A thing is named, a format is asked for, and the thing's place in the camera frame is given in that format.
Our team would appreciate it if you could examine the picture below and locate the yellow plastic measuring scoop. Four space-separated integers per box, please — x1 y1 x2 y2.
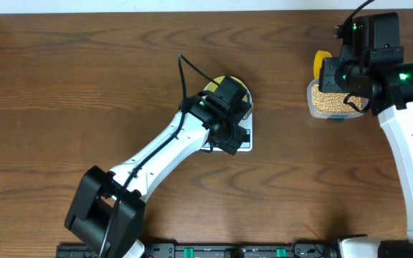
313 50 332 79

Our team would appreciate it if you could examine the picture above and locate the yellow plastic bowl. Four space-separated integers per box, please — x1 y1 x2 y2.
204 76 250 105

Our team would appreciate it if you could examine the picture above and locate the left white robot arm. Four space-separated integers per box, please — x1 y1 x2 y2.
65 76 253 257

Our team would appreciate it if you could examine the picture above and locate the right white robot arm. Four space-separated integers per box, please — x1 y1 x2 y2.
318 12 413 257

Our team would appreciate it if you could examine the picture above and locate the white digital kitchen scale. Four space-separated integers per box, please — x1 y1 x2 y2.
200 76 254 152

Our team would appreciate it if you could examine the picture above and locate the pile of soybeans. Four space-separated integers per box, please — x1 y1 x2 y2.
310 82 356 113

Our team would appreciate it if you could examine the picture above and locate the clear plastic container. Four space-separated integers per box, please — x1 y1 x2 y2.
307 79 363 119

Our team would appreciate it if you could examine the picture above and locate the left black cable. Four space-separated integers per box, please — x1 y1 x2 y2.
97 53 222 258

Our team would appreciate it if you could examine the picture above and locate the black cable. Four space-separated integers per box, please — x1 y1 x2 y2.
97 53 222 258
335 0 413 151

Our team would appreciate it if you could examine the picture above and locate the right black cable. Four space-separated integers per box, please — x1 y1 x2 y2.
335 0 413 151

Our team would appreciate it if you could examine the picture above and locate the black mounting rail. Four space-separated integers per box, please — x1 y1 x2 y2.
55 242 343 258

